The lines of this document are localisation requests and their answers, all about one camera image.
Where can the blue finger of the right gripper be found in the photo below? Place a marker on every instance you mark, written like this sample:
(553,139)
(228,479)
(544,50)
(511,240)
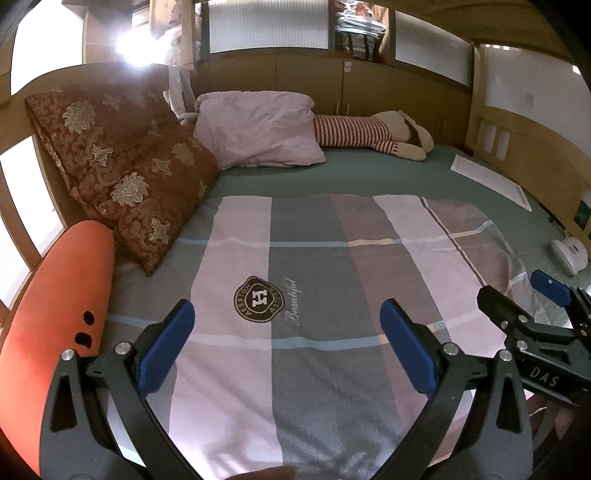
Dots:
(551,288)
(505,314)

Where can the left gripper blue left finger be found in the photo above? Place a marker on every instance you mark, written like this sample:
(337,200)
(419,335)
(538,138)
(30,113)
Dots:
(76,440)

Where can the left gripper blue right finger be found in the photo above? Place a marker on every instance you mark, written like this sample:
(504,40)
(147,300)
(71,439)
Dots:
(475,423)

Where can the right hand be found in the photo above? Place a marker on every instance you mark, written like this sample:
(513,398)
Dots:
(548,417)

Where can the white small appliance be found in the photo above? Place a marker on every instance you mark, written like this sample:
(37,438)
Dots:
(570,254)

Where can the white flat board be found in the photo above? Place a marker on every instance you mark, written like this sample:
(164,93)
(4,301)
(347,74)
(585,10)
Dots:
(491,180)

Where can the orange carrot plush pillow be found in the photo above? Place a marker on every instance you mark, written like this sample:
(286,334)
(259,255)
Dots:
(64,306)

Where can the green bed sheet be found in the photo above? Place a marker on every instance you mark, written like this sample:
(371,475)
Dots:
(358,172)

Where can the plaid pink grey blanket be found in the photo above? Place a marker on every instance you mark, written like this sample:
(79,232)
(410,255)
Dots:
(287,363)

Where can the striped plush doll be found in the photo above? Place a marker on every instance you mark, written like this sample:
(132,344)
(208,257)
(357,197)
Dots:
(392,133)

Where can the red floral brocade cushion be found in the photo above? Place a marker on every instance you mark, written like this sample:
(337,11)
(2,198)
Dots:
(126,160)

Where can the pink bed pillow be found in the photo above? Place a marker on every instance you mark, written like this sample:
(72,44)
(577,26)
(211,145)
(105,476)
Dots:
(258,129)

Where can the stack of papers on shelf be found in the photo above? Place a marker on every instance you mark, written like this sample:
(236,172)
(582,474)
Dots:
(360,30)

